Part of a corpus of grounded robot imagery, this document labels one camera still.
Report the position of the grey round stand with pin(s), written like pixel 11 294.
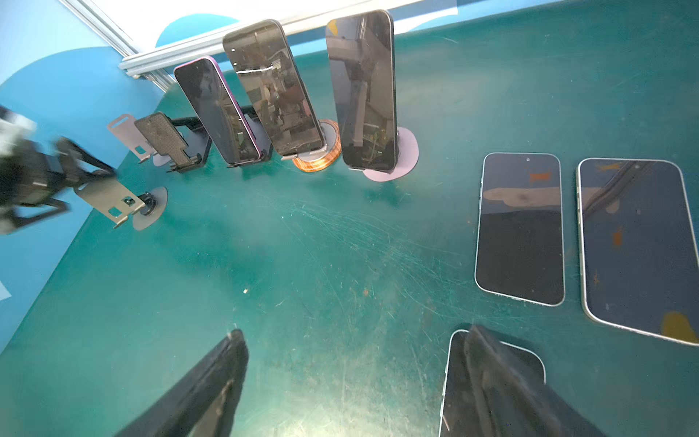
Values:
pixel 408 158
pixel 117 203
pixel 125 130

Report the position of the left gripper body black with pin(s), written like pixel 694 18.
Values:
pixel 27 180

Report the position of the round wooden phone stand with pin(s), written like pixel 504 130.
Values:
pixel 321 159

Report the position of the light blue phone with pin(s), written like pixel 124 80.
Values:
pixel 456 389

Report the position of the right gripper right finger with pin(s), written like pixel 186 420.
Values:
pixel 508 399

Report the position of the dark phone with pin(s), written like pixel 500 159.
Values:
pixel 268 73
pixel 362 61

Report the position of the horizontal aluminium frame bar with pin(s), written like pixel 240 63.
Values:
pixel 153 65

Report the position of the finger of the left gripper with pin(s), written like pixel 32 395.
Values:
pixel 33 213
pixel 70 156

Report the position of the black stand back left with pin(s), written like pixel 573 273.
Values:
pixel 262 139

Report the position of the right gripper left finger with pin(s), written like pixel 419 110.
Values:
pixel 204 401

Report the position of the pink-edged phone back left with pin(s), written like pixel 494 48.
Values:
pixel 208 93

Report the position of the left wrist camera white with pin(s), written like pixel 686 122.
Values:
pixel 14 128

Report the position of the white-edged phone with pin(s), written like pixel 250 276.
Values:
pixel 639 257

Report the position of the black folding phone stand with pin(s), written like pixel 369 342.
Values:
pixel 184 140

